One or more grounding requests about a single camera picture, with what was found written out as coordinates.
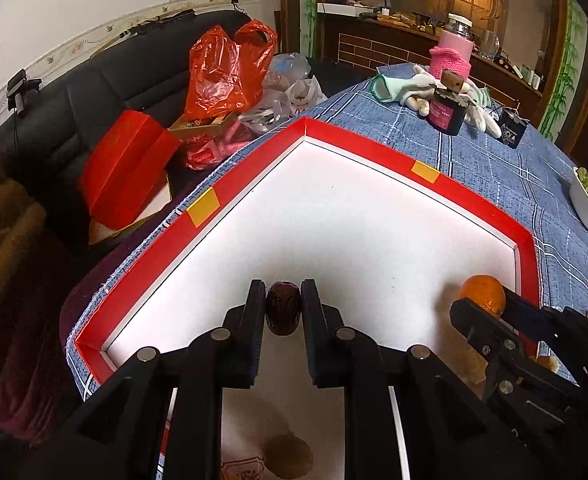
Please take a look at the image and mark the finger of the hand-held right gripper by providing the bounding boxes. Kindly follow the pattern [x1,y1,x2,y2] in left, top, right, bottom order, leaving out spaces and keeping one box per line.
[503,287,588,386]
[450,298,575,411]

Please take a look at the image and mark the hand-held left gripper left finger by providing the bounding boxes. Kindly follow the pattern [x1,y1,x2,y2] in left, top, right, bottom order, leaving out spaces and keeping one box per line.
[39,279,267,480]

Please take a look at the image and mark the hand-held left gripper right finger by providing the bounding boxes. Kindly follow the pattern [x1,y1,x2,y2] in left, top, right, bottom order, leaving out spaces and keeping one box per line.
[301,279,540,480]

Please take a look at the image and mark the dark red date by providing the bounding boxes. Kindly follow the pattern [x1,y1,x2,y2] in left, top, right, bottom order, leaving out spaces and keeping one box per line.
[267,281,303,336]

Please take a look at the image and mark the orange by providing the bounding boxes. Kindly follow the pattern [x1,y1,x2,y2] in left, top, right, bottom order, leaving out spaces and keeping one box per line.
[460,275,506,318]

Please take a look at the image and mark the red box tray white inside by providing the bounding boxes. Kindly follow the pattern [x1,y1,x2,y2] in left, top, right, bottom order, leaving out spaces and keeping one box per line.
[73,116,542,480]

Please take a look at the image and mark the brown longan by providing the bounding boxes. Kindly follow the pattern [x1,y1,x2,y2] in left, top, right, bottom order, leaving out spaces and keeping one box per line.
[265,434,314,479]

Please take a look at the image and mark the blue plaid tablecloth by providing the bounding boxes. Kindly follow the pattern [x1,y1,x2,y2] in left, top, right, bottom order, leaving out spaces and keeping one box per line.
[66,62,588,401]

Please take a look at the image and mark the small black box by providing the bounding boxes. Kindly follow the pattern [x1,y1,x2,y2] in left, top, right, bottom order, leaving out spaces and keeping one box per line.
[498,107,530,150]

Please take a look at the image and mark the open cardboard box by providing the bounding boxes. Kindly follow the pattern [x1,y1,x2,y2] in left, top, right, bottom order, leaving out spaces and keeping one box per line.
[168,112,237,142]

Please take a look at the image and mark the red gift box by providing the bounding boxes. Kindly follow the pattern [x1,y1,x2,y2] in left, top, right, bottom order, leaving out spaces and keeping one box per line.
[78,111,182,228]

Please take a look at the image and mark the white plastic bag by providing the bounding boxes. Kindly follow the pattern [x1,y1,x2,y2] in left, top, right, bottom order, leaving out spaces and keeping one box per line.
[236,76,327,136]

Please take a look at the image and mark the white cotton gloves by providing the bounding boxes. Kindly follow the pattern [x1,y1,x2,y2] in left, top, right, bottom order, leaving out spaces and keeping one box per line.
[404,64,501,136]

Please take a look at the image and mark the dark red cloth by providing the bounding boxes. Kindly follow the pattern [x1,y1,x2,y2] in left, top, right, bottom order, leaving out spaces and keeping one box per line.
[0,240,140,448]

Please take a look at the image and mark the black jar with pink label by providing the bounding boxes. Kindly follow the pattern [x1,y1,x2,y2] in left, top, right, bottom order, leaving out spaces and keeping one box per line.
[426,71,470,136]

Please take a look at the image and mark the bamboo painted pillar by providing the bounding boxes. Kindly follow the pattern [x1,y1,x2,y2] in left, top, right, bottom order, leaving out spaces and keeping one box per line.
[539,5,588,141]
[299,0,320,58]

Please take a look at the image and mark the pale green cloth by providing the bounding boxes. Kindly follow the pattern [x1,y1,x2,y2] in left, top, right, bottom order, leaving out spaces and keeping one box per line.
[369,74,416,106]

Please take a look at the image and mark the red plastic bag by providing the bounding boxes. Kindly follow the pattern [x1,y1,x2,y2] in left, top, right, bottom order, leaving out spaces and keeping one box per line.
[183,19,279,123]

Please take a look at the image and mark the clear plastic bag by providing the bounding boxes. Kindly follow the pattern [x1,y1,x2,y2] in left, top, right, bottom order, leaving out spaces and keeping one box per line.
[264,52,312,91]

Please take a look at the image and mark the glass mug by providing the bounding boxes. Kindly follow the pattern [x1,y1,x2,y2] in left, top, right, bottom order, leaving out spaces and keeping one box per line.
[481,30,503,58]

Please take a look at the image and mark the black leather sofa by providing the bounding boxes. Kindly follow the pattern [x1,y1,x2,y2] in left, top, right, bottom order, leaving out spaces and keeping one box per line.
[0,10,370,281]

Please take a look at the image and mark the wooden counter cabinet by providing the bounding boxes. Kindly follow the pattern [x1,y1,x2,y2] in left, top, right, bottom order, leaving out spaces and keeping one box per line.
[321,0,545,126]

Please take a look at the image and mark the pink bottle with knitted sleeve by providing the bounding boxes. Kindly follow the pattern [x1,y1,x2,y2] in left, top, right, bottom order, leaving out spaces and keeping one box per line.
[429,12,475,81]

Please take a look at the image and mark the white flat box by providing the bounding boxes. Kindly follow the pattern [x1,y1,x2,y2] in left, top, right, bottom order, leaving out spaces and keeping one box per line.
[316,2,380,17]

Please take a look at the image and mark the black camera on stand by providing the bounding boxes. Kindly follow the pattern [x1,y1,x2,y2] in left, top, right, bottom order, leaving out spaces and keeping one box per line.
[6,71,42,116]

